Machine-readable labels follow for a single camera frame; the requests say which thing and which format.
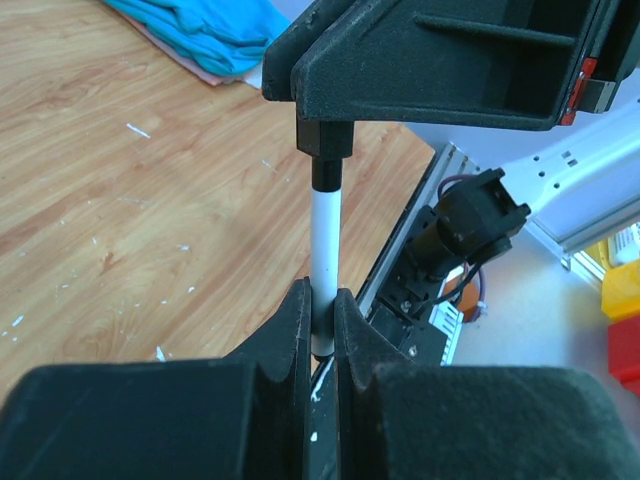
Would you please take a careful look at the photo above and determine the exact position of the red bin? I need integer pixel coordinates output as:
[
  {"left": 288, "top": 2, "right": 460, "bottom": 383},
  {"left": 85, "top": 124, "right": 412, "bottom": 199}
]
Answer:
[{"left": 607, "top": 316, "right": 639, "bottom": 391}]

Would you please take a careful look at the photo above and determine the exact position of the teal cloth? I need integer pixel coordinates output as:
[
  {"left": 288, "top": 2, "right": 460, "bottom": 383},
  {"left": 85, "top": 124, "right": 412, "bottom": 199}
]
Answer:
[{"left": 107, "top": 0, "right": 290, "bottom": 77}]

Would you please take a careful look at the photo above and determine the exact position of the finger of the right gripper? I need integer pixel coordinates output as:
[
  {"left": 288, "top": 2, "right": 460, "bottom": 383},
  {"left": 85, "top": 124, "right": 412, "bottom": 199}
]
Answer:
[
  {"left": 291, "top": 1, "right": 598, "bottom": 131},
  {"left": 262, "top": 0, "right": 350, "bottom": 102}
]

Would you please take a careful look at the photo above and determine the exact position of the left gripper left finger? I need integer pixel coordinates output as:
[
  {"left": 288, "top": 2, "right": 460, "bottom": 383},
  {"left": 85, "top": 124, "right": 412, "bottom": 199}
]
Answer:
[{"left": 1, "top": 279, "right": 311, "bottom": 479}]

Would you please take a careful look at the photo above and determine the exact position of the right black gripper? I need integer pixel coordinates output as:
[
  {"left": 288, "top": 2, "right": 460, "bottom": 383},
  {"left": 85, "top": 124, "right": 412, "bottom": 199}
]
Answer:
[{"left": 559, "top": 0, "right": 639, "bottom": 125}]

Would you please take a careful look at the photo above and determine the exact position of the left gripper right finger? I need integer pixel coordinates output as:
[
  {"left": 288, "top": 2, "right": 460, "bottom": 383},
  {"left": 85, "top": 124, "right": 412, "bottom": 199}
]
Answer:
[{"left": 334, "top": 289, "right": 633, "bottom": 479}]

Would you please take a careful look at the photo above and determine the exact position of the white marker black tip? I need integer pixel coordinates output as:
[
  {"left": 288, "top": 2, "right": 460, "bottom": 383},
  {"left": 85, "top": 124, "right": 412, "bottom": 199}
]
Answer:
[{"left": 310, "top": 189, "right": 342, "bottom": 357}]

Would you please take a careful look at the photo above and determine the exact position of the black pen cap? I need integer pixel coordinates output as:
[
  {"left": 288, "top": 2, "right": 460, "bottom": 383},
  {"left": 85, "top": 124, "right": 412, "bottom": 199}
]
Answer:
[{"left": 296, "top": 117, "right": 355, "bottom": 193}]

